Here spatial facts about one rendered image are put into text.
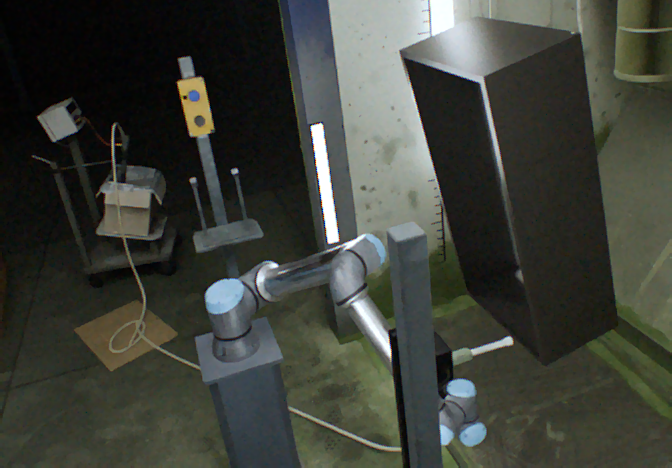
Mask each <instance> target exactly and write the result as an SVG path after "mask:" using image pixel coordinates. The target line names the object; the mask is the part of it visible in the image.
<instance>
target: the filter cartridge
mask: <svg viewBox="0 0 672 468"><path fill-rule="evenodd" d="M614 75H615V77H617V78H619V79H624V81H629V82H638V83H646V84H649V92H648V94H649V95H650V94H651V87H652V84H655V83H656V82H666V81H672V0H618V9H617V32H616V47H615V68H614Z"/></svg>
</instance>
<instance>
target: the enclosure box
mask: <svg viewBox="0 0 672 468"><path fill-rule="evenodd" d="M571 32H573V31H567V30H560V29H554V28H547V27H541V26H533V25H526V24H520V22H513V21H507V20H499V19H493V18H486V17H480V16H476V17H474V18H472V19H469V20H467V21H465V22H461V23H459V24H457V25H455V26H452V27H450V28H448V29H445V30H443V31H441V32H439V34H437V33H436V35H434V36H432V37H429V38H426V39H424V40H421V41H419V42H417V43H415V44H412V45H410V46H408V47H405V48H403V49H401V50H399V52H400V56H401V59H402V63H403V66H404V71H405V75H406V78H407V82H408V85H409V89H410V93H411V96H412V101H413V104H414V108H415V112H416V115H417V119H418V122H419V126H420V131H421V134H422V138H424V142H425V145H426V149H427V152H428V156H429V161H430V164H431V168H432V171H433V175H434V179H435V182H436V186H437V190H438V194H439V198H440V201H441V205H442V208H443V212H444V217H445V220H446V224H447V227H448V231H449V235H450V238H451V242H452V246H454V250H455V254H456V257H457V261H458V264H459V268H460V272H461V276H462V280H463V283H464V287H465V291H466V293H467V294H468V295H469V296H470V297H471V298H473V299H474V300H475V301H476V302H477V303H478V304H479V306H480V307H481V308H482V309H483V310H484V311H485V312H486V313H487V314H490V315H491V316H492V317H493V318H494V319H495V320H496V321H497V322H498V323H499V324H500V325H501V326H502V327H503V328H504V329H506V330H507V331H508V332H509V333H510V334H511V335H512V336H513V337H514V338H515V340H516V341H517V342H518V343H519V344H521V345H522V346H523V347H524V348H525V349H526V350H527V351H528V352H529V353H531V354H532V355H533V356H534V357H535V358H536V359H538V360H539V361H540V362H541V363H542V364H543V365H544V366H547V365H549V364H550V363H552V362H554V361H556V360H558V359H560V358H561V357H563V356H565V355H567V354H569V353H570V352H573V351H575V350H577V349H579V348H581V347H582V345H584V344H586V343H588V342H590V341H592V340H593V339H595V338H597V337H599V336H601V335H603V334H604V333H606V332H608V331H610V330H612V329H613V328H616V327H618V326H619V321H618V312H617V305H616V297H615V289H614V280H613V273H612V265H611V257H610V250H609V241H608V233H607V225H605V223H606V218H604V209H603V201H602V194H601V186H600V177H599V169H598V162H597V154H596V145H595V138H594V130H593V122H592V113H591V106H590V98H589V90H588V82H587V74H586V66H585V58H584V51H583V42H582V35H581V34H580V32H574V34H571Z"/></svg>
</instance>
